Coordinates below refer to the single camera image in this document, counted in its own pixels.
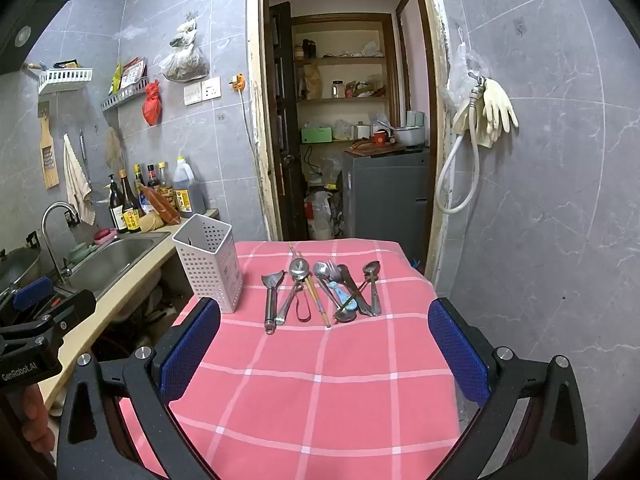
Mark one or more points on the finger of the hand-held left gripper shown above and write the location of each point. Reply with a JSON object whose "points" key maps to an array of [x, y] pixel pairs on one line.
{"points": [[32, 292], [72, 307]]}

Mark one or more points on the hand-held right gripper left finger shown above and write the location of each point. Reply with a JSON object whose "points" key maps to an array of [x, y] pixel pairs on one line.
{"points": [[192, 345]]}

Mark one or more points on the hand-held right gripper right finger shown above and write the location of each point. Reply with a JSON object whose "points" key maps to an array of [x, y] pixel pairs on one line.
{"points": [[460, 355]]}

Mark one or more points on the white perforated utensil holder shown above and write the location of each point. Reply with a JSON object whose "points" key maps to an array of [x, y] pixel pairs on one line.
{"points": [[210, 265]]}

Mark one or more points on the steel peeler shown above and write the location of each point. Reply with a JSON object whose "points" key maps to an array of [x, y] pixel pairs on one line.
{"points": [[270, 305]]}

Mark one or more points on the steel table knife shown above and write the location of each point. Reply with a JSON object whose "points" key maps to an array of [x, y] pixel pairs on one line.
{"points": [[350, 282]]}

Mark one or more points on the steel fork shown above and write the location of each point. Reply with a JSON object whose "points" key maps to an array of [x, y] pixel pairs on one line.
{"points": [[334, 271]]}

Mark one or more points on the person's left hand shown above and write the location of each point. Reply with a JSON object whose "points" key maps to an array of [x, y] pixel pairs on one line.
{"points": [[37, 425]]}

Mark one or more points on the dark wok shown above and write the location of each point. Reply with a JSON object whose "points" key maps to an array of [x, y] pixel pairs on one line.
{"points": [[20, 267]]}

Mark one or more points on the steel sink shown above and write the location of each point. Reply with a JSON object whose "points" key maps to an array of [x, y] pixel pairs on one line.
{"points": [[115, 260]]}

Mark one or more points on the steel faucet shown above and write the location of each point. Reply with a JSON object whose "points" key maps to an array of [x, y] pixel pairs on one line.
{"points": [[46, 230]]}

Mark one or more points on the pink soap dish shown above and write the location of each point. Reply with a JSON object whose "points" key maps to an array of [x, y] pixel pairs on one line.
{"points": [[105, 236]]}

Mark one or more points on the dark bottle with white label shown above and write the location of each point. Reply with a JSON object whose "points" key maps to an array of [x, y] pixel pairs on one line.
{"points": [[115, 210]]}

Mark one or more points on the sauce bottle with yellow label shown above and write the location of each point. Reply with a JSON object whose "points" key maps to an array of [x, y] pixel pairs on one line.
{"points": [[131, 217]]}

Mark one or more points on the beige cloth towel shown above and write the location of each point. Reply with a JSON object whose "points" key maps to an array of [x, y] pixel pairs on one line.
{"points": [[77, 185]]}

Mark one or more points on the pink checked tablecloth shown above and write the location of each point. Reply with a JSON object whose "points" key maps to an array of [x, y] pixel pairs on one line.
{"points": [[310, 385]]}

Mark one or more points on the blue and white packet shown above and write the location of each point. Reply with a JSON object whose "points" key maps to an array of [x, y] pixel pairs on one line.
{"points": [[147, 204]]}

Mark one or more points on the wooden grater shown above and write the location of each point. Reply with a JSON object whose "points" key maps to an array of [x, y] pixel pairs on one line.
{"points": [[49, 160]]}

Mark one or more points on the orange snack packet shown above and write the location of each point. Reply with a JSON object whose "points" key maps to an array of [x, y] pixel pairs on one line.
{"points": [[160, 205]]}

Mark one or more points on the dark glass bottle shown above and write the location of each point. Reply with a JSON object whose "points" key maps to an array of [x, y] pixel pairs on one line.
{"points": [[139, 177]]}

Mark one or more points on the dark bottle with red cap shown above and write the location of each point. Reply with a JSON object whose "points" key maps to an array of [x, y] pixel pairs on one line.
{"points": [[152, 177]]}

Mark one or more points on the sauce bottle with yellow cap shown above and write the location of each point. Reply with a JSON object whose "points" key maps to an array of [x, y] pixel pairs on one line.
{"points": [[165, 185]]}

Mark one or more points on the large dark oil jug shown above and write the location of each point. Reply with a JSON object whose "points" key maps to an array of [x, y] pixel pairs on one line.
{"points": [[189, 185]]}

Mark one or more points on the hanging loofah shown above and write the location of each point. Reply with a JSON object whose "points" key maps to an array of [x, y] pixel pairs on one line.
{"points": [[115, 150]]}

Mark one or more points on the grey cabinet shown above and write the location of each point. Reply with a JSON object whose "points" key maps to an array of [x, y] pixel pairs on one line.
{"points": [[385, 200]]}

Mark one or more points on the white plastic floor bag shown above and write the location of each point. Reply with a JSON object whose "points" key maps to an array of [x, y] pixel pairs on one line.
{"points": [[320, 215]]}

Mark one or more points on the red plastic bag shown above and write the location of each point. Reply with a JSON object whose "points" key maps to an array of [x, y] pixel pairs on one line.
{"points": [[151, 105]]}

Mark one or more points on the wooden cutting board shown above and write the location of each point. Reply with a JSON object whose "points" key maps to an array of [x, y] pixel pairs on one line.
{"points": [[372, 150]]}

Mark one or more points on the grey cooker pot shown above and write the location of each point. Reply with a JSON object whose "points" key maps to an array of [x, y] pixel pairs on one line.
{"points": [[411, 135]]}

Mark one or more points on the green seasoning packet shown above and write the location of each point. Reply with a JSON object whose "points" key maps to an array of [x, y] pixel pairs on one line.
{"points": [[116, 80]]}

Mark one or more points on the cream rubber glove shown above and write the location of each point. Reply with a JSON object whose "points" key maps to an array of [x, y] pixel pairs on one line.
{"points": [[482, 127], [500, 105]]}

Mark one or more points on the red cup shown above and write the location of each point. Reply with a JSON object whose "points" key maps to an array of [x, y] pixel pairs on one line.
{"points": [[380, 138]]}

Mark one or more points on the green box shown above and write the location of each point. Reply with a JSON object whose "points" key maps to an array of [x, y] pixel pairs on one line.
{"points": [[316, 135]]}

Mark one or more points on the red seasoning packet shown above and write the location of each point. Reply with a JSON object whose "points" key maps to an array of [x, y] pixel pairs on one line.
{"points": [[134, 71]]}

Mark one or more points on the orange plug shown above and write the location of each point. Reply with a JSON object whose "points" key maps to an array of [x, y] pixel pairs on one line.
{"points": [[238, 82]]}

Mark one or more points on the clear bag of dried goods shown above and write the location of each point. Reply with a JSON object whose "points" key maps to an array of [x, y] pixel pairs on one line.
{"points": [[185, 62]]}

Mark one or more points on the black range hood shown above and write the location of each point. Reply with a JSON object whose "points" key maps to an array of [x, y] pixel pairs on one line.
{"points": [[25, 20]]}

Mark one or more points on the clear plastic bag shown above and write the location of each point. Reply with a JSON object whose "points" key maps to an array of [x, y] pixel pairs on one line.
{"points": [[462, 70]]}

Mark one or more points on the brown paper bag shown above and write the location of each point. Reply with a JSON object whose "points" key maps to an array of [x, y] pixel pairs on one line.
{"points": [[312, 84]]}

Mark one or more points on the glass jar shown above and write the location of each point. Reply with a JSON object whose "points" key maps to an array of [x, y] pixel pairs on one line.
{"points": [[337, 90]]}

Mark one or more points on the wooden shelf unit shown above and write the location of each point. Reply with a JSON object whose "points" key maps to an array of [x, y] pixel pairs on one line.
{"points": [[345, 60]]}

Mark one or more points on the white wall rack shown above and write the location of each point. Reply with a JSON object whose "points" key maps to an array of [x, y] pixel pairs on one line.
{"points": [[65, 80]]}

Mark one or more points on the grey wall rack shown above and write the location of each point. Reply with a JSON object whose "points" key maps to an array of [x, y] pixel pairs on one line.
{"points": [[125, 96]]}

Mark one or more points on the white wall switch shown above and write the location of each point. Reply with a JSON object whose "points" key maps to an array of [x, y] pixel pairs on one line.
{"points": [[192, 93]]}

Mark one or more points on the wooden door frame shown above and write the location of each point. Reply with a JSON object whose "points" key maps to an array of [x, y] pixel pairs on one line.
{"points": [[440, 110]]}

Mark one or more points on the white wall socket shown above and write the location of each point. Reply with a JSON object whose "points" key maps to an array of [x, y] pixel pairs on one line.
{"points": [[211, 89]]}

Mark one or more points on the wall hook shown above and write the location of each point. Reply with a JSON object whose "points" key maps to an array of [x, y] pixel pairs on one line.
{"points": [[520, 26]]}

